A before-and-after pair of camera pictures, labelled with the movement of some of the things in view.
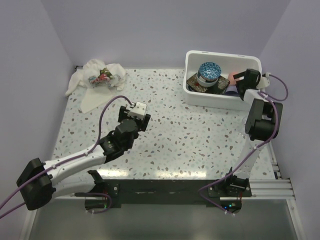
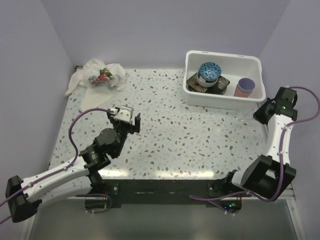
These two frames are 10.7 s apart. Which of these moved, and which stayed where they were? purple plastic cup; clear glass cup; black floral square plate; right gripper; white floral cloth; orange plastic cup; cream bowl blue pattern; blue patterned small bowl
Moved: right gripper; purple plastic cup; clear glass cup; orange plastic cup
Stayed: black floral square plate; cream bowl blue pattern; white floral cloth; blue patterned small bowl
